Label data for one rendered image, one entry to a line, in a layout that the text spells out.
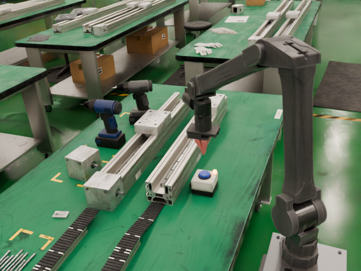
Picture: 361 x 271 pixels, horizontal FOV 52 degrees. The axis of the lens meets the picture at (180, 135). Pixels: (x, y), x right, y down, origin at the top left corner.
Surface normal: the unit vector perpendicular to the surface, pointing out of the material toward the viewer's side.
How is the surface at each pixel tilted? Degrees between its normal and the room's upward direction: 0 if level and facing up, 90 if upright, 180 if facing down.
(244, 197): 0
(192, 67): 90
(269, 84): 90
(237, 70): 91
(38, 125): 90
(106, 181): 0
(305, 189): 79
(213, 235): 0
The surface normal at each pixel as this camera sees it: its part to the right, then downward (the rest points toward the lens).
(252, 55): -0.90, 0.22
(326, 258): -0.02, -0.88
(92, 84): -0.37, 0.46
